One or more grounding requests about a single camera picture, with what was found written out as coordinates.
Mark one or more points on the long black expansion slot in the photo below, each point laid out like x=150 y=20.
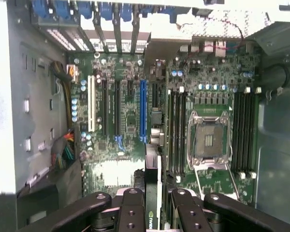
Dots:
x=117 y=108
x=105 y=108

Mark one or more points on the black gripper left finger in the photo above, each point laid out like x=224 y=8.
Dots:
x=131 y=212

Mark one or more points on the black plastic shroud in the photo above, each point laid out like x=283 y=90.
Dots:
x=62 y=176

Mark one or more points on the tiny black expansion slot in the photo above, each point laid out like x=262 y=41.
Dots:
x=130 y=88

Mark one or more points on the black RAM slot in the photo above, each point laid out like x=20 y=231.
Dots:
x=242 y=133
x=177 y=133
x=248 y=133
x=253 y=133
x=171 y=133
x=183 y=133
x=236 y=133

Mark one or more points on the CPU socket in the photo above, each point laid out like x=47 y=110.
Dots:
x=209 y=140

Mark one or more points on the black open PC case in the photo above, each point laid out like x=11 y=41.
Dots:
x=278 y=145

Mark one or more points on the white power connector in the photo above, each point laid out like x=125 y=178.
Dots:
x=72 y=72

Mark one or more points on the metal slot cover bracket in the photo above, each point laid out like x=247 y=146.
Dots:
x=100 y=33
x=117 y=33
x=134 y=33

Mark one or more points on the blue card retention clip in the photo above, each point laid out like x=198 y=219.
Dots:
x=41 y=6
x=85 y=10
x=169 y=17
x=105 y=10
x=126 y=15
x=64 y=8

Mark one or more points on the grey power supply unit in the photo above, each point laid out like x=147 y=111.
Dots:
x=33 y=104

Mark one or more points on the metal socket cover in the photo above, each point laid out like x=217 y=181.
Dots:
x=212 y=166

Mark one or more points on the silver chipset heatsink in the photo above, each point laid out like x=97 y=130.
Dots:
x=111 y=174

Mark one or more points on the short black expansion slot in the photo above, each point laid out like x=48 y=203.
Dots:
x=155 y=95

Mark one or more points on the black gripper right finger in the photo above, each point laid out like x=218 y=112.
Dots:
x=191 y=215

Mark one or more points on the green motherboard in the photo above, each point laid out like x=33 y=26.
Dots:
x=130 y=120

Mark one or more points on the blue expansion slot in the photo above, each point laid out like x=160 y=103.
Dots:
x=143 y=111

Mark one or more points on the white expansion slot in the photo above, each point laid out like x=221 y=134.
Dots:
x=91 y=104

